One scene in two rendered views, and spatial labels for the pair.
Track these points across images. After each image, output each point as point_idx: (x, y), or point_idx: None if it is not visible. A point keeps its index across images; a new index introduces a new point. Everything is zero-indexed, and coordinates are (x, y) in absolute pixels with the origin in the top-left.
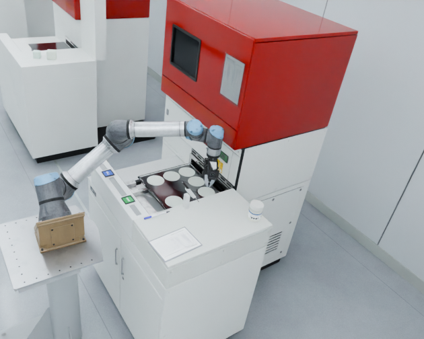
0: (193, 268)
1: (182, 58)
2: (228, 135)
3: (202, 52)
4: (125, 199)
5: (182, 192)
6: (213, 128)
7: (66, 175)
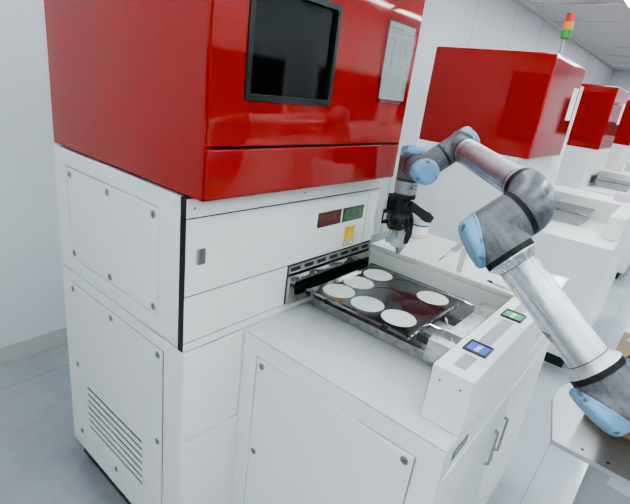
0: None
1: (282, 68)
2: (387, 160)
3: (345, 33)
4: (517, 317)
5: (403, 292)
6: (419, 147)
7: (614, 350)
